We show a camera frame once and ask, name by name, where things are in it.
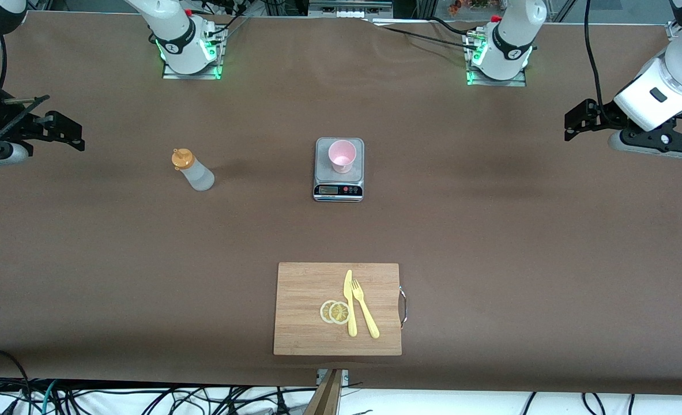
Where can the pink plastic cup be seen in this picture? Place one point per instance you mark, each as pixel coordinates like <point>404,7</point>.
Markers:
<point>342,153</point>

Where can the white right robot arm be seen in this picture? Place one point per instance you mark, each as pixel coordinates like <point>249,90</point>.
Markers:
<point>173,40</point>

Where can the yellow plastic fork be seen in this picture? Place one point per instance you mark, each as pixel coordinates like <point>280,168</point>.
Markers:
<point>369,323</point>

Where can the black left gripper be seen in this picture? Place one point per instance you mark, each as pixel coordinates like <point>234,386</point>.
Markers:
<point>605,114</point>

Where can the sauce bottle with orange cap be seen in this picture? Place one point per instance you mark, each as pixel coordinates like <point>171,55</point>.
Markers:
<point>199,178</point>

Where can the grey metal rack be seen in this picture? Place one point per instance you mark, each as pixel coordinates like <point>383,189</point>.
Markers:
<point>349,4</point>

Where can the orange flowers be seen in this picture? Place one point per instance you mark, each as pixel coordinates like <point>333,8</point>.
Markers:
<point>453,8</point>

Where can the silver digital kitchen scale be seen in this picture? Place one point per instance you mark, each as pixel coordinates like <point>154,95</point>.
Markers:
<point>322,167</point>

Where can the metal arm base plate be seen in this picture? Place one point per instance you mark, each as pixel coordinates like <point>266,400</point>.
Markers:
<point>168,75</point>
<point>519,82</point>

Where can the wooden post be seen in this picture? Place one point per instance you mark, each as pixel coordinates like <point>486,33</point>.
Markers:
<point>326,397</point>

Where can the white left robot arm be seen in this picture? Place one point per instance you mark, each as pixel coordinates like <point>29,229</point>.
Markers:
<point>511,43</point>

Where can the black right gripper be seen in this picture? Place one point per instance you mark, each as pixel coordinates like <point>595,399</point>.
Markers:
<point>7,128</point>

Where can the yellow lemon slice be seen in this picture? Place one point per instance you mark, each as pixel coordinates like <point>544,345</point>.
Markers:
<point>323,312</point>
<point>339,313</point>

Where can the yellow plastic knife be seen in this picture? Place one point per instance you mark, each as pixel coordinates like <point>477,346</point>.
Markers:
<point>352,323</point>

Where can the metal post bracket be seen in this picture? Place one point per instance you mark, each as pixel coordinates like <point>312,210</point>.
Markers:
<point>345,376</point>

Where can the wooden cutting board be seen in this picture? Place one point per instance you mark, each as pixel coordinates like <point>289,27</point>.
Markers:
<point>300,311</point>

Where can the brown table cover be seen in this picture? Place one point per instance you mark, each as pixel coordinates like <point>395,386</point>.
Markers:
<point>490,259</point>

